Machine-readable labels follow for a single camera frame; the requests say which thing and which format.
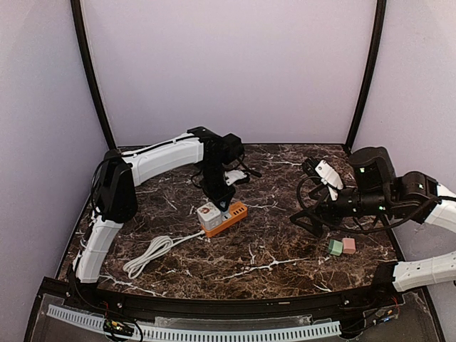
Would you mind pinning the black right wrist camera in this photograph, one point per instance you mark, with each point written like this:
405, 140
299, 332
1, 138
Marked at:
372, 168

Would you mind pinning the white slotted cable duct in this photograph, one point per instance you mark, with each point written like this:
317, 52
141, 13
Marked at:
181, 329

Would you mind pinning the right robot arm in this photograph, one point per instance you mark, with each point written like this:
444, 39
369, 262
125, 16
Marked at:
413, 197

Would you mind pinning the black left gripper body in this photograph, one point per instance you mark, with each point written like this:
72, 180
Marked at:
218, 190

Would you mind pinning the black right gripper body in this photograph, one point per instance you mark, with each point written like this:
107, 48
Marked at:
325, 210

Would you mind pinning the green plug adapter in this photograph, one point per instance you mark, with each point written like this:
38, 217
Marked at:
335, 247

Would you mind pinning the white cube socket adapter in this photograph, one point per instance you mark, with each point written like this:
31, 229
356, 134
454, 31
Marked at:
209, 216

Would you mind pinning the orange power strip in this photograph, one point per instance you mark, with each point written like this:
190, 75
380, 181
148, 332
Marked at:
236, 213

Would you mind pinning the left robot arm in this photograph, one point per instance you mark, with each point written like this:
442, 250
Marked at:
113, 197

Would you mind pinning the pink plug adapter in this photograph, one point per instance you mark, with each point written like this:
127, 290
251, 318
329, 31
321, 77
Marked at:
349, 245

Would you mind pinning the black front table rail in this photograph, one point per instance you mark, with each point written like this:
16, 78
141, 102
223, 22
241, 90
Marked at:
341, 304

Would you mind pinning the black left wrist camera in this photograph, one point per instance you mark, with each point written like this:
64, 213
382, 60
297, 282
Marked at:
234, 154

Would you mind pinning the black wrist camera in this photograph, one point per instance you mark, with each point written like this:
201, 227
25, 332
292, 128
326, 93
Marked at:
372, 168
234, 154

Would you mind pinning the right black frame post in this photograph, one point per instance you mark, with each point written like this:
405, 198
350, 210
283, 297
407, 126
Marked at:
379, 18

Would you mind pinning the black frame post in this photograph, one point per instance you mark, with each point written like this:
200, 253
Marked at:
83, 45
379, 18

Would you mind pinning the left black frame post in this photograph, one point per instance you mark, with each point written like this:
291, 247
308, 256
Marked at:
83, 45

